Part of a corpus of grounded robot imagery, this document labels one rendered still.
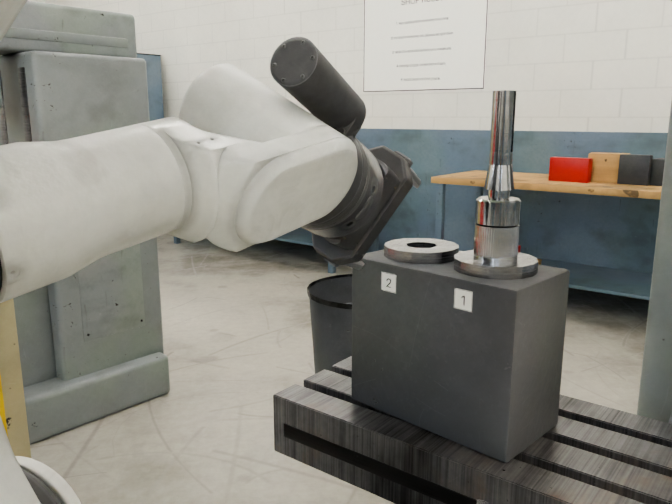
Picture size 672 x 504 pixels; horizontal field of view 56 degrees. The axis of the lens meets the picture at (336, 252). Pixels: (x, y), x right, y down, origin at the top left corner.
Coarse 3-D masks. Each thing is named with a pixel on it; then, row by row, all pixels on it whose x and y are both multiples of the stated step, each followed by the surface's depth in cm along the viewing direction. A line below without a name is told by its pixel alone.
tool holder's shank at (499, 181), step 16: (496, 96) 64; (512, 96) 64; (496, 112) 64; (512, 112) 64; (496, 128) 65; (512, 128) 65; (496, 144) 65; (512, 144) 65; (496, 160) 65; (496, 176) 65; (512, 176) 66; (496, 192) 66
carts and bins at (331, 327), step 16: (320, 288) 268; (336, 288) 274; (320, 304) 241; (336, 304) 234; (320, 320) 243; (336, 320) 237; (320, 336) 245; (336, 336) 239; (320, 352) 248; (336, 352) 241; (320, 368) 250
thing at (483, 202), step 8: (480, 200) 66; (488, 200) 66; (496, 200) 65; (504, 200) 65; (512, 200) 65; (520, 200) 66; (480, 208) 66; (488, 208) 66; (496, 208) 65; (504, 208) 65; (512, 208) 65; (520, 208) 66
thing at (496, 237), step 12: (480, 216) 66; (492, 216) 65; (504, 216) 65; (516, 216) 66; (480, 228) 67; (492, 228) 66; (504, 228) 65; (516, 228) 66; (480, 240) 67; (492, 240) 66; (504, 240) 66; (516, 240) 67; (480, 252) 67; (492, 252) 66; (504, 252) 66; (516, 252) 67
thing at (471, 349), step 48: (432, 240) 78; (384, 288) 72; (432, 288) 68; (480, 288) 63; (528, 288) 62; (384, 336) 74; (432, 336) 69; (480, 336) 64; (528, 336) 64; (384, 384) 75; (432, 384) 70; (480, 384) 65; (528, 384) 65; (432, 432) 71; (480, 432) 66; (528, 432) 67
